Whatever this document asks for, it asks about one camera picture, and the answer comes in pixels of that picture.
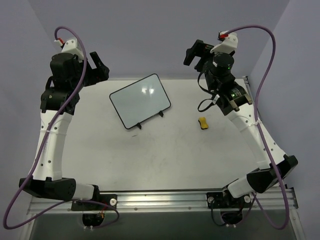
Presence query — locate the small white whiteboard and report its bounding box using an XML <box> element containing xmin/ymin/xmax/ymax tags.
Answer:
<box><xmin>109</xmin><ymin>73</ymin><xmax>172</xmax><ymax>130</ymax></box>

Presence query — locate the yellow bone-shaped eraser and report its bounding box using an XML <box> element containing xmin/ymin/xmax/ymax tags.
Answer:
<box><xmin>198</xmin><ymin>117</ymin><xmax>209</xmax><ymax>130</ymax></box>

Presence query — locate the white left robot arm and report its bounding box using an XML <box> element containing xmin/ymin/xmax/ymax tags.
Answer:
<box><xmin>19</xmin><ymin>52</ymin><xmax>110</xmax><ymax>210</ymax></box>

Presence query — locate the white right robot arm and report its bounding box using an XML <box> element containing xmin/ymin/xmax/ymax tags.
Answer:
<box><xmin>183</xmin><ymin>39</ymin><xmax>298</xmax><ymax>207</ymax></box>

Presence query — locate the black whiteboard stand foot right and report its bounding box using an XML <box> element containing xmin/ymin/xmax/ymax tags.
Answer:
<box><xmin>158</xmin><ymin>110</ymin><xmax>164</xmax><ymax>118</ymax></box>

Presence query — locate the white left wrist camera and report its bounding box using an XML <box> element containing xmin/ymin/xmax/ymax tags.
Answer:
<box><xmin>54</xmin><ymin>37</ymin><xmax>84</xmax><ymax>62</ymax></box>

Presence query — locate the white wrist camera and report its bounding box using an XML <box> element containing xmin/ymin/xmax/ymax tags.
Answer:
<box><xmin>54</xmin><ymin>37</ymin><xmax>84</xmax><ymax>62</ymax></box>
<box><xmin>210</xmin><ymin>31</ymin><xmax>238</xmax><ymax>54</ymax></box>

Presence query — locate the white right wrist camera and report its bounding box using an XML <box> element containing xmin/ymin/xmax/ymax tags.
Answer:
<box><xmin>210</xmin><ymin>31</ymin><xmax>238</xmax><ymax>54</ymax></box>

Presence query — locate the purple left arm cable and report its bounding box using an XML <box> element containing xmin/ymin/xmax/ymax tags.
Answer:
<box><xmin>2</xmin><ymin>26</ymin><xmax>121</xmax><ymax>229</ymax></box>

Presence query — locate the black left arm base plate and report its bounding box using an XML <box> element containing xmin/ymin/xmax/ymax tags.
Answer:
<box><xmin>71</xmin><ymin>193</ymin><xmax>118</xmax><ymax>212</ymax></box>

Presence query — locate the aluminium front rail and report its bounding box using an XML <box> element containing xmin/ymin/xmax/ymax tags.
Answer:
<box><xmin>27</xmin><ymin>187</ymin><xmax>285</xmax><ymax>214</ymax></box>

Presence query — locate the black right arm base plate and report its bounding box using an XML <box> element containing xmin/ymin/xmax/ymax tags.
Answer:
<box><xmin>206</xmin><ymin>190</ymin><xmax>252</xmax><ymax>209</ymax></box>

